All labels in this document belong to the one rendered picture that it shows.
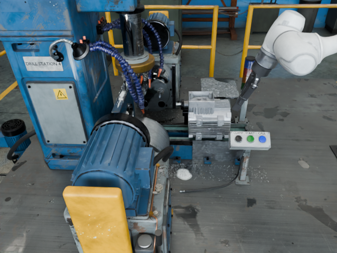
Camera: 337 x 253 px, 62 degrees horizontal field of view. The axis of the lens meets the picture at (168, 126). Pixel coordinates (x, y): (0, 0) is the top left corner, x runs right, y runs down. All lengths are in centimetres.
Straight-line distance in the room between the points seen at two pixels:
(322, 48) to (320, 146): 85
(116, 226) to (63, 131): 76
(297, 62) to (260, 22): 511
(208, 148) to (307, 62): 69
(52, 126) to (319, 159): 134
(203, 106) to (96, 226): 81
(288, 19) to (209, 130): 59
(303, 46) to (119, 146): 63
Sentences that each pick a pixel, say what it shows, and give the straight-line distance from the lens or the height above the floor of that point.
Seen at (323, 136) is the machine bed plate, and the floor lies 80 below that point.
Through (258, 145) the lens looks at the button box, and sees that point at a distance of 126.
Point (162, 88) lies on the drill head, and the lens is 159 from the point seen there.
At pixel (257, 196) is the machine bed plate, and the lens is 139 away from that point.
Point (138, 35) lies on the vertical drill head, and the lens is 124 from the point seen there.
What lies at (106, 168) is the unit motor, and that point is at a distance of 69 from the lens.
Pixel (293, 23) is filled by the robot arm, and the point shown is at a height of 153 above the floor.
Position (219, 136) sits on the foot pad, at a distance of 139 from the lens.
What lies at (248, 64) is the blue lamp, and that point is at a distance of 163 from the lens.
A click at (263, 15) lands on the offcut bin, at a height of 36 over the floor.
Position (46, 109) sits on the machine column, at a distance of 135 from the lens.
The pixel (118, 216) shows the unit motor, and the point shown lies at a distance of 69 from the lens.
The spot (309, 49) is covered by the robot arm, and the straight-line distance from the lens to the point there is 98.
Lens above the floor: 182
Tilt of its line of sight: 36 degrees down
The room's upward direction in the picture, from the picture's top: 2 degrees counter-clockwise
